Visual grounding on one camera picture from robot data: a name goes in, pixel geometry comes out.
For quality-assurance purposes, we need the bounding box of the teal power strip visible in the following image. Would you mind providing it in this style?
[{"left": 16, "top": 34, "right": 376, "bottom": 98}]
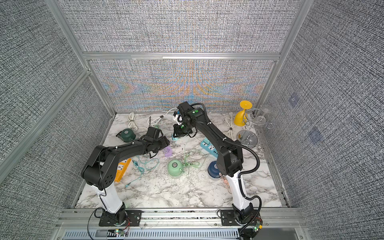
[{"left": 201, "top": 138, "right": 218, "bottom": 158}]

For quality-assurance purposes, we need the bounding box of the teal usb adapter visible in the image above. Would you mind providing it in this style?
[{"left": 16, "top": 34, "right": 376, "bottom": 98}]
[{"left": 172, "top": 135, "right": 180, "bottom": 141}]

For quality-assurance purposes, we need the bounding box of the white power cord left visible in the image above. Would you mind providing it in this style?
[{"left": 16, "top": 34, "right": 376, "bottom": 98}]
[{"left": 127, "top": 112, "right": 139, "bottom": 132}]

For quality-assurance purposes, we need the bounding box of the dark green meat grinder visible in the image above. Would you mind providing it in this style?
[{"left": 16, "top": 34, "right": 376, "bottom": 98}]
[{"left": 116, "top": 128, "right": 136, "bottom": 143}]

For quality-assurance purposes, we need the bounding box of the white power cord middle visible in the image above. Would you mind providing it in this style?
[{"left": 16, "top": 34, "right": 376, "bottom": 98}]
[{"left": 146, "top": 107, "right": 181, "bottom": 128}]

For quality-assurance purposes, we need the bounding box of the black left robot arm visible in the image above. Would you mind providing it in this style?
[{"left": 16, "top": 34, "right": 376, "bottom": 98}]
[{"left": 81, "top": 127, "right": 170, "bottom": 226}]

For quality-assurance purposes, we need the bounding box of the chrome wire glass rack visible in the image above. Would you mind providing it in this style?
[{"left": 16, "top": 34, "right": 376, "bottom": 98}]
[{"left": 237, "top": 104, "right": 274, "bottom": 148}]

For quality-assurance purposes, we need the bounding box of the light green charging cable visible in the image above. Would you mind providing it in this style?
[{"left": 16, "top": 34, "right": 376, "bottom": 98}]
[{"left": 181, "top": 149, "right": 208, "bottom": 175}]

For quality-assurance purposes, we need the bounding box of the teal charging cable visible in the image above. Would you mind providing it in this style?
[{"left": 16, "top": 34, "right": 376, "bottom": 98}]
[{"left": 124, "top": 157, "right": 160, "bottom": 189}]

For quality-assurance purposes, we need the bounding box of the yellow plastic goblet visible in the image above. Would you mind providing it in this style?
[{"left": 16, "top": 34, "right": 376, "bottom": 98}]
[{"left": 234, "top": 100, "right": 253, "bottom": 127}]

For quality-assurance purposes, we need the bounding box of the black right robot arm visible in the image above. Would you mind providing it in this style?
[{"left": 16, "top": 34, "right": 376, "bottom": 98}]
[{"left": 174, "top": 102, "right": 262, "bottom": 227}]

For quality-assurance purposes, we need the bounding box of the purple power strip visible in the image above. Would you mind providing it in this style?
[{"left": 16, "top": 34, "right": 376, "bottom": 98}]
[{"left": 163, "top": 146, "right": 173, "bottom": 158}]

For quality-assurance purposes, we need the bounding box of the light green meat grinder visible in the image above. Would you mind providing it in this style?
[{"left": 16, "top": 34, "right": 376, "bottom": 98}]
[{"left": 168, "top": 160, "right": 184, "bottom": 179}]

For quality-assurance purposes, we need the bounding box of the navy blue meat grinder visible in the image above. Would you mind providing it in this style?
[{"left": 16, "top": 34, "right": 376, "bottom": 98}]
[{"left": 208, "top": 161, "right": 221, "bottom": 180}]

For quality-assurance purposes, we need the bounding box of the clear wine glass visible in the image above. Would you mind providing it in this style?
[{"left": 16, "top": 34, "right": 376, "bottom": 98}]
[{"left": 254, "top": 116, "right": 267, "bottom": 127}]

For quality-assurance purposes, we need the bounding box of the orange power strip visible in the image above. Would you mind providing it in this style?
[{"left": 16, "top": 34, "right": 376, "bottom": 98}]
[{"left": 115, "top": 158, "right": 132, "bottom": 183}]

